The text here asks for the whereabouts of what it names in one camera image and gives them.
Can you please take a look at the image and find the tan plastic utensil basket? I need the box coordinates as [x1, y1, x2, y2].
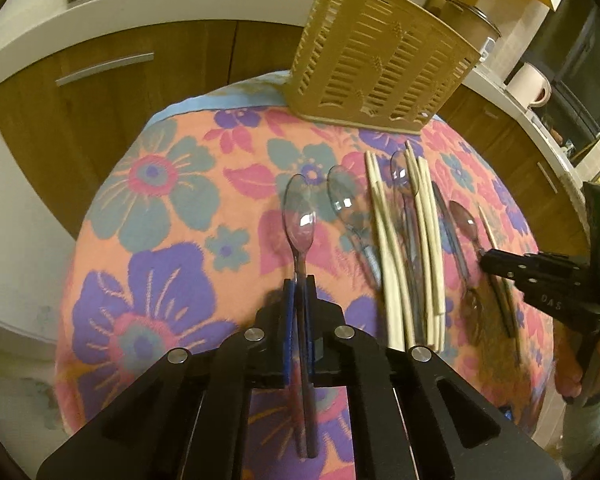
[283, 0, 480, 133]

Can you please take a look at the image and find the brown rice cooker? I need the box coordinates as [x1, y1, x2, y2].
[440, 0, 501, 62]

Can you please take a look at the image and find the brown tinted plastic spoon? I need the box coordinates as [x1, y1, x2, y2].
[447, 199, 487, 346]

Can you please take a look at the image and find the white electric kettle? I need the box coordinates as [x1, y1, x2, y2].
[505, 62, 552, 110]

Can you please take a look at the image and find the cream chopstick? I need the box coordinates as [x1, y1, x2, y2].
[381, 179, 415, 351]
[364, 151, 405, 351]
[417, 157, 446, 352]
[405, 141, 437, 350]

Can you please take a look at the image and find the clear plastic spoon dark handle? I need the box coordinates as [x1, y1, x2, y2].
[282, 174, 320, 458]

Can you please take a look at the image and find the silver cabinet handle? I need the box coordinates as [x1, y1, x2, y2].
[55, 52, 155, 87]

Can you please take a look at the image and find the person's right hand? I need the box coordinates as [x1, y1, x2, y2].
[554, 323, 600, 403]

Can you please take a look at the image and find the floral orange tablecloth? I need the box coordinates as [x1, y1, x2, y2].
[54, 70, 556, 480]

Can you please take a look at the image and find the thin wooden chopstick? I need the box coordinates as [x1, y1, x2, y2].
[476, 204, 522, 361]

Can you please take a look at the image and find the dark utensil handle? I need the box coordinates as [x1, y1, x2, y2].
[432, 182, 470, 286]

